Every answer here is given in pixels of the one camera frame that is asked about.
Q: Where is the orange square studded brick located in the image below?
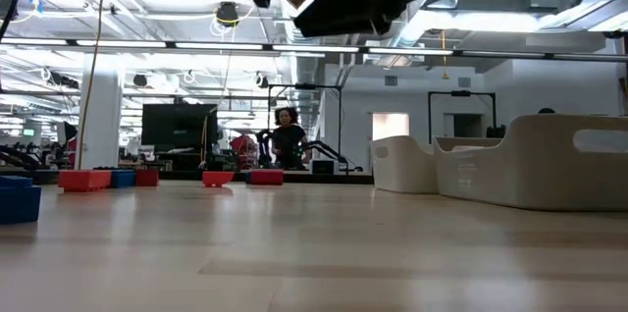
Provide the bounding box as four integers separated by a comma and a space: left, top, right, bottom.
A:
202, 170, 236, 188

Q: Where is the long orange studded brick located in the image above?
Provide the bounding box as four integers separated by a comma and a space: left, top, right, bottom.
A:
57, 169, 113, 193

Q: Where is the beam with light strips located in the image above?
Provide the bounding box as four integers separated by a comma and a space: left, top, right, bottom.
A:
0, 35, 628, 64

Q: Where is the large black monitor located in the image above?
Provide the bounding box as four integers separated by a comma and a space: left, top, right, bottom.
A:
140, 102, 220, 154

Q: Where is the red equipment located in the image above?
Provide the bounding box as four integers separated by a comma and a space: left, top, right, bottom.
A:
229, 133, 260, 170

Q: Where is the small black white box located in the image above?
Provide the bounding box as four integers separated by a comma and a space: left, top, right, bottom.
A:
308, 158, 340, 176

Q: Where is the red rounded block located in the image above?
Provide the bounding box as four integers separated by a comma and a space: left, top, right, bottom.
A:
250, 169, 285, 186

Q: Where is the white pillar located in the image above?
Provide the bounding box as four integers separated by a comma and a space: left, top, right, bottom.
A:
77, 54, 124, 171

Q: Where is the grey plastic bin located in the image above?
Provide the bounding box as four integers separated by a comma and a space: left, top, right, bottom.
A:
433, 114, 628, 213

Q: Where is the black ceiling camera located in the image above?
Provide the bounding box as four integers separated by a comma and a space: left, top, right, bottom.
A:
214, 1, 241, 28

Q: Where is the silver ventilation duct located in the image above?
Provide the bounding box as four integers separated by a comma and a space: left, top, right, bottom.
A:
390, 0, 492, 51

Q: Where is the yellow hanging pendant cable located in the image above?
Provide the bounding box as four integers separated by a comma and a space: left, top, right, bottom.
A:
440, 29, 450, 80

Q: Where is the black gantry frame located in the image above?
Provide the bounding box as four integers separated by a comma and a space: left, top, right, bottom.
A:
266, 82, 343, 172
427, 89, 497, 139

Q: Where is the white plastic bin with handles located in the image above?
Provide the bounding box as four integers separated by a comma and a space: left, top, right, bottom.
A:
370, 134, 441, 194

